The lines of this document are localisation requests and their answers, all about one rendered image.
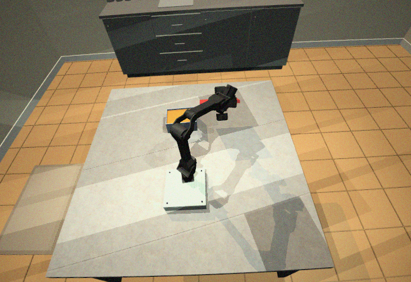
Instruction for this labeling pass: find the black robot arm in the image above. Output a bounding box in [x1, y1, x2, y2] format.
[170, 84, 237, 183]

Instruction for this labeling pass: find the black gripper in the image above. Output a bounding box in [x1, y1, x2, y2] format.
[215, 86, 228, 121]

